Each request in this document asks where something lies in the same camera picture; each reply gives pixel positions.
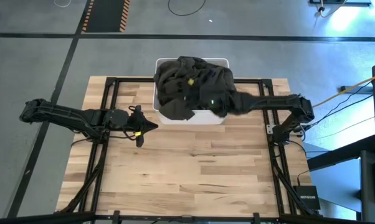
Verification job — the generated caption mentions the white plastic laundry basket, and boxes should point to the white plastic laundry basket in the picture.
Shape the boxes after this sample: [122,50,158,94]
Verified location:
[152,57,230,126]

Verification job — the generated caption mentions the dark desk with keyboard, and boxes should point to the dark desk with keyboard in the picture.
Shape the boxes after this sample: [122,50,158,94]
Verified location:
[360,151,375,223]

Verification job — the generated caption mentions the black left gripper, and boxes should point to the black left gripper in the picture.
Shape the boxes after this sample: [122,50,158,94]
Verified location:
[128,105,159,148]

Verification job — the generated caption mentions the black Netgear network switch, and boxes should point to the black Netgear network switch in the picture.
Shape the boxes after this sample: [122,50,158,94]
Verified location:
[292,185,321,211]

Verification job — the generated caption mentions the black metal beam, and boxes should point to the black metal beam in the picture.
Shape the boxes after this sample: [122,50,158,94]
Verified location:
[307,135,375,171]

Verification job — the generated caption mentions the hazard-striped black floor mat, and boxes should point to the hazard-striped black floor mat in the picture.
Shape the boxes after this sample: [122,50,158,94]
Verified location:
[80,0,131,34]

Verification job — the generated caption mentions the black floor cable loop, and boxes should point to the black floor cable loop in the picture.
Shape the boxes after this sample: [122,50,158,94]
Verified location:
[168,0,207,17]

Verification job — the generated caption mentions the olive green garment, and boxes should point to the olive green garment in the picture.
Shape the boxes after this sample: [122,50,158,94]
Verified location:
[153,55,238,121]

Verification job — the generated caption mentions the black metal table frame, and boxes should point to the black metal table frame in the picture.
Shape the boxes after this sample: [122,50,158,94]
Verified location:
[55,76,324,224]

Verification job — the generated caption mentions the yellow cable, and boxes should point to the yellow cable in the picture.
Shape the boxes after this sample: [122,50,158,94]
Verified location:
[313,72,375,108]

